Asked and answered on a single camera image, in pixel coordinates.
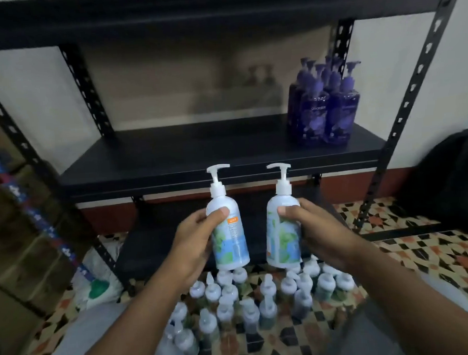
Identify white pump bottle green print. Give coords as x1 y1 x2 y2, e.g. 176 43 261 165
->
261 162 304 270

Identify person's right forearm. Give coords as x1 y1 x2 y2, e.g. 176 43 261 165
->
336 231 468 355

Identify person's left leg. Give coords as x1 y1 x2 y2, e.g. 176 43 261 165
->
41 298 190 355

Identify white pump bottle orange label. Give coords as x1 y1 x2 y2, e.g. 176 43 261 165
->
203 163 251 273

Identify black bag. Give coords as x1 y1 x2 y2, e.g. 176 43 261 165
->
394 126 468 239

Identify person's leg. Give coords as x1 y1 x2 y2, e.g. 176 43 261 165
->
41 298 190 355
322 272 468 355

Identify person's right leg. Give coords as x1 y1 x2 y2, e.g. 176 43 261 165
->
322 272 468 355

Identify group of purple pump bottles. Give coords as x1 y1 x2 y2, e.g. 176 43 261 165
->
284 54 365 150

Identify person's right hand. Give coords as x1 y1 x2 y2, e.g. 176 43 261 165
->
277 195 363 275

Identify white sack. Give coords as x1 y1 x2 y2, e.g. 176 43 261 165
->
70 241 129 312

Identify blue patterned stick green tip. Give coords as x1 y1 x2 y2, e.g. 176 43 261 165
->
0 142 111 305

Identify group of white-capped pump bottles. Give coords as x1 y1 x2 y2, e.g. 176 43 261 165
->
160 255 361 355

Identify brown cardboard boxes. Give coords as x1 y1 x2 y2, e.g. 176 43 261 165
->
0 106 101 355

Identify person's left hand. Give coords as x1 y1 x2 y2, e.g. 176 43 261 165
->
164 207 234 294

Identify person's left forearm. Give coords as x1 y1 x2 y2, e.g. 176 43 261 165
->
65 262 196 355

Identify black metal shelf rack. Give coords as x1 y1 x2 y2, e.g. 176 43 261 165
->
0 0 468 304

